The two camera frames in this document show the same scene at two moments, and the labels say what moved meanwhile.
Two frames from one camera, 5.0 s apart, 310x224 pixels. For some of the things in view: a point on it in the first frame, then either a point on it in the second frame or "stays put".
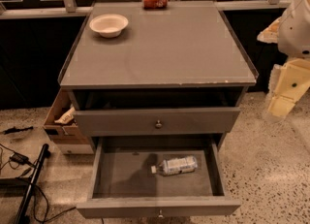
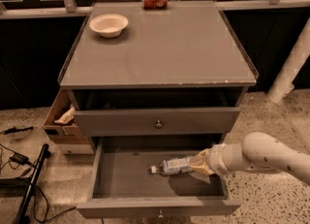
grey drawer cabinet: [156, 69] stays put
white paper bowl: [108, 25] stays put
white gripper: [295, 29] → [214, 159]
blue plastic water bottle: [175, 166] stays put
